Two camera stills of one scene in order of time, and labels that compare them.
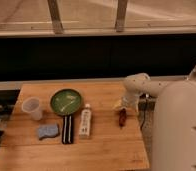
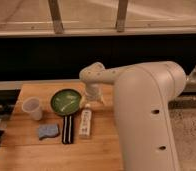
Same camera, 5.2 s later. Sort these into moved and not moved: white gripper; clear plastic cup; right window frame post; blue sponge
Moved: white gripper
Not moved: blue sponge; right window frame post; clear plastic cup
